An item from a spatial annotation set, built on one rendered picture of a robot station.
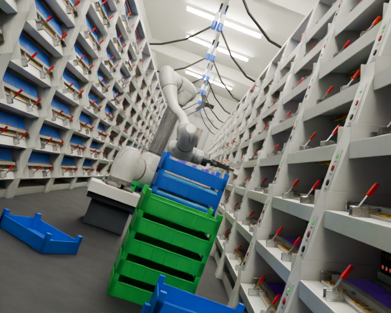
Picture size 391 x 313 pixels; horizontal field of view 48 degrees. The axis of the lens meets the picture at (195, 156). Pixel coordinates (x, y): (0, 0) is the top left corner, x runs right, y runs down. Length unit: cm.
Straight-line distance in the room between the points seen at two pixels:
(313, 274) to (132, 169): 178
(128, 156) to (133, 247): 125
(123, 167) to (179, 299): 141
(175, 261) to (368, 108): 85
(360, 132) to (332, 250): 32
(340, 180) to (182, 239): 66
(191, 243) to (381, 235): 88
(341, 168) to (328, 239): 19
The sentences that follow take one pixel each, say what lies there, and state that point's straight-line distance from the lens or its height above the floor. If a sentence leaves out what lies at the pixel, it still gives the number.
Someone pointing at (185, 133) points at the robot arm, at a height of 70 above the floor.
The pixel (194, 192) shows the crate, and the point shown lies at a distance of 195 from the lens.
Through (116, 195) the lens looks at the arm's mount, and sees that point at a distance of 269.
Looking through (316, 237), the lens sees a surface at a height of 46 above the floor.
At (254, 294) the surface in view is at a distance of 175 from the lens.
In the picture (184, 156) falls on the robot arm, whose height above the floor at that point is 59.
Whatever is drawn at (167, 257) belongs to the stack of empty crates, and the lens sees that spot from 164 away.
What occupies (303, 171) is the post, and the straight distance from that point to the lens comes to 193.
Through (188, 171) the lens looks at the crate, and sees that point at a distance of 194.
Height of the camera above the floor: 50
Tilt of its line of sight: 3 degrees up
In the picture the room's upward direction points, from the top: 21 degrees clockwise
